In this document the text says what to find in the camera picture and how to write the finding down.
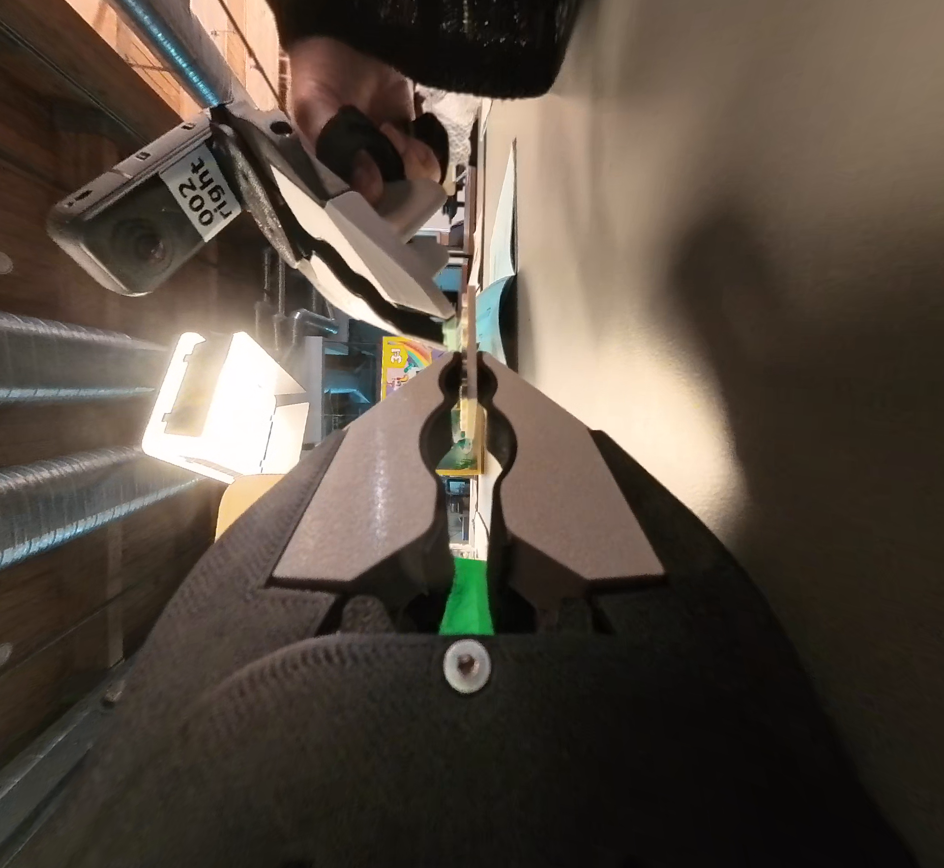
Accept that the person's right hand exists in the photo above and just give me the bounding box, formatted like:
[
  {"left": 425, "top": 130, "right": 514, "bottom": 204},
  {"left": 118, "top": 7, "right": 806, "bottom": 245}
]
[{"left": 286, "top": 33, "right": 452, "bottom": 210}]

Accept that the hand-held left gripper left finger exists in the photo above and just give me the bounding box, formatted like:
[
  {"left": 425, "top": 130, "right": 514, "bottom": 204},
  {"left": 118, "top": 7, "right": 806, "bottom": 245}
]
[{"left": 271, "top": 355, "right": 463, "bottom": 620}]

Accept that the wooden book stand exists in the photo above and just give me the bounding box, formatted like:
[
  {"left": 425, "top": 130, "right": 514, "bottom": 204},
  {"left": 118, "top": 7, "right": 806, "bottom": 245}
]
[{"left": 212, "top": 473, "right": 293, "bottom": 546}]

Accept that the yellow lego box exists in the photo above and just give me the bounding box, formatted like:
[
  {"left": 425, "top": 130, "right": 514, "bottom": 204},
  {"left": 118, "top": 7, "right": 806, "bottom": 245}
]
[{"left": 379, "top": 336, "right": 485, "bottom": 476}]

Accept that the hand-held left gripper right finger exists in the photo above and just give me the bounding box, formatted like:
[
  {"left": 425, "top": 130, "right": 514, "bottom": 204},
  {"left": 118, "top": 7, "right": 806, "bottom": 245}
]
[{"left": 478, "top": 355, "right": 665, "bottom": 616}]

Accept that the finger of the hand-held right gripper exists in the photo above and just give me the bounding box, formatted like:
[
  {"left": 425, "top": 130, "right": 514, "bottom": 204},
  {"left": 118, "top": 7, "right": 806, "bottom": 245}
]
[
  {"left": 294, "top": 255, "right": 448, "bottom": 347},
  {"left": 330, "top": 188, "right": 456, "bottom": 321}
]

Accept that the silver ventilation duct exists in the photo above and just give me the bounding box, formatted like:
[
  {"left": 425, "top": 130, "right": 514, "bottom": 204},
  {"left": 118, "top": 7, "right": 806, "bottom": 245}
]
[
  {"left": 0, "top": 442, "right": 216, "bottom": 568},
  {"left": 0, "top": 310, "right": 172, "bottom": 406}
]

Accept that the bright studio lamp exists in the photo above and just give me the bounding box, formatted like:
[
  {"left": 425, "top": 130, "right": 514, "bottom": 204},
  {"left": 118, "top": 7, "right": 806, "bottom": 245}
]
[{"left": 140, "top": 331, "right": 312, "bottom": 476}]

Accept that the green plastic bin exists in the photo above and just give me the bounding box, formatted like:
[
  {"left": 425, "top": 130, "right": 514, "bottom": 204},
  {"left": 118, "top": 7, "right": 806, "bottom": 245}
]
[{"left": 437, "top": 557, "right": 495, "bottom": 637}]

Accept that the grey metal pipe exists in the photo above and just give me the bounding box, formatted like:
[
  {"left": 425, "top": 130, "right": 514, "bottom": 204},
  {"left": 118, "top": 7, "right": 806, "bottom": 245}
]
[{"left": 53, "top": 0, "right": 233, "bottom": 111}]

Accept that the lego instruction booklet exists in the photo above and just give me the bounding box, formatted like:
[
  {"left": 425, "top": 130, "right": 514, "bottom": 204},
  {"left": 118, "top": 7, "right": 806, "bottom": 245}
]
[{"left": 472, "top": 137, "right": 519, "bottom": 371}]

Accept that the white lego plate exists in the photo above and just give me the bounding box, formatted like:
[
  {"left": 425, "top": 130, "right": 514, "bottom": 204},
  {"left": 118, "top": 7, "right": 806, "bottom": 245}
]
[{"left": 460, "top": 284, "right": 482, "bottom": 443}]

